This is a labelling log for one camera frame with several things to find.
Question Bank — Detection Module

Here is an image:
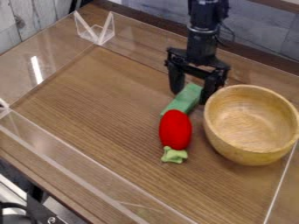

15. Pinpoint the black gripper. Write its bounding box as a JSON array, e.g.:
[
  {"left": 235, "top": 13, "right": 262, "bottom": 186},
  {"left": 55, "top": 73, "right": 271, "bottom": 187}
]
[{"left": 165, "top": 47, "right": 231, "bottom": 105}]

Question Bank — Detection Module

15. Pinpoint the green foam stick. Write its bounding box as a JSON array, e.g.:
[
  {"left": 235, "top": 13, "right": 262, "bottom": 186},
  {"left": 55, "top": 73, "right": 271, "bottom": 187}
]
[{"left": 161, "top": 83, "right": 203, "bottom": 116}]

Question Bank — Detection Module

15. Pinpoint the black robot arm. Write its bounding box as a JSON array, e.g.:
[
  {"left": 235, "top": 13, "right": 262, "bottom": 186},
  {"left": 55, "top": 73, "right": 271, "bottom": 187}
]
[{"left": 165, "top": 0, "right": 231, "bottom": 104}]

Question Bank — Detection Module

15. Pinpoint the brown wooden bowl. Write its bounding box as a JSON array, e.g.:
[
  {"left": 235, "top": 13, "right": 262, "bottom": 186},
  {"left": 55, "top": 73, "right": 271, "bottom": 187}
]
[{"left": 203, "top": 85, "right": 299, "bottom": 166}]

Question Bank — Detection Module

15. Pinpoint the red plush strawberry toy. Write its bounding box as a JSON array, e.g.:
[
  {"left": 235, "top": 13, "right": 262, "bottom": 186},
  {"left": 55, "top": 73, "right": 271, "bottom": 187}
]
[{"left": 159, "top": 109, "right": 193, "bottom": 164}]

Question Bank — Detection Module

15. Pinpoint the clear acrylic tray wall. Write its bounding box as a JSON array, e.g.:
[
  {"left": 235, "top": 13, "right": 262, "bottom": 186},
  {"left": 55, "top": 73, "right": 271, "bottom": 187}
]
[{"left": 0, "top": 10, "right": 299, "bottom": 224}]

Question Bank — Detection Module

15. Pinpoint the black metal stand bracket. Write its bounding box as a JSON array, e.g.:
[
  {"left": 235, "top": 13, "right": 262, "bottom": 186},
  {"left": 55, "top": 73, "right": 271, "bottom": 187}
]
[{"left": 0, "top": 195, "right": 68, "bottom": 224}]

